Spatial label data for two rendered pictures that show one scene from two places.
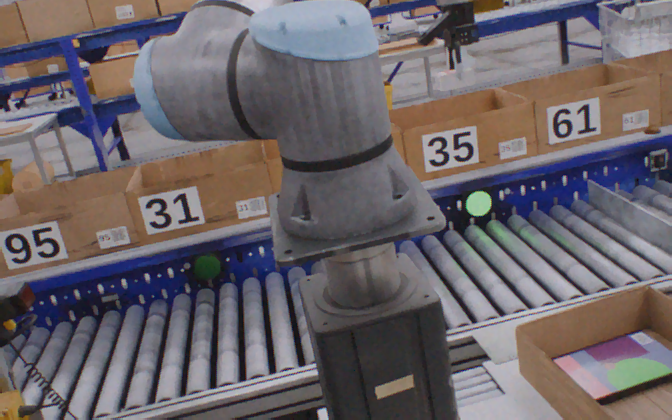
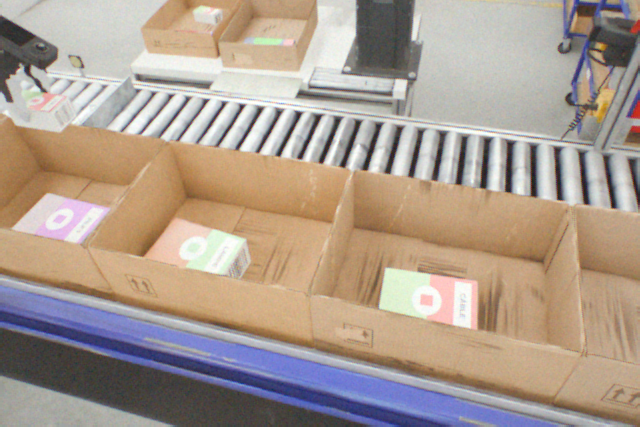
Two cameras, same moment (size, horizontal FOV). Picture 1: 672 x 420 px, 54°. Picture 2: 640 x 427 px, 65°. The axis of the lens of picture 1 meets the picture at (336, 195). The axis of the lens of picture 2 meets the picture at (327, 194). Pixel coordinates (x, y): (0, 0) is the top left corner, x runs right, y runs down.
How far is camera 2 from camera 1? 2.47 m
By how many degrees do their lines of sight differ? 113
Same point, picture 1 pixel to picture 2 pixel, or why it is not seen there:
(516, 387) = (308, 67)
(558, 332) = (273, 55)
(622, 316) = (236, 55)
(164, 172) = (522, 354)
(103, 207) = (606, 220)
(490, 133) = (74, 145)
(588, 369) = not seen: hidden behind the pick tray
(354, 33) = not seen: outside the picture
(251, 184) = (378, 193)
